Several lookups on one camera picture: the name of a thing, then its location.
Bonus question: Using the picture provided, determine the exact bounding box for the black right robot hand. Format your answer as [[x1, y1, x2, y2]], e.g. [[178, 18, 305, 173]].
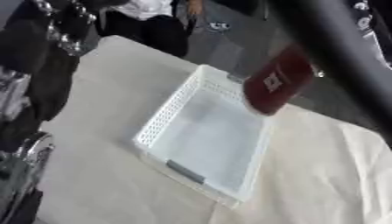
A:
[[263, 0, 392, 136]]

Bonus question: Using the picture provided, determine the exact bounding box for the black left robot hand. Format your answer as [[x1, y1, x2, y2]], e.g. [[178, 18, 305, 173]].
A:
[[0, 0, 100, 153]]

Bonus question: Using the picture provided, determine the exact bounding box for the red packet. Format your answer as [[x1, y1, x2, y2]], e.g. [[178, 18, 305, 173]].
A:
[[241, 43, 316, 116]]

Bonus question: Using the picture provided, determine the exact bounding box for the white perforated plastic basket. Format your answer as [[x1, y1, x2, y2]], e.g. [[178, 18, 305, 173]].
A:
[[131, 64, 276, 210]]

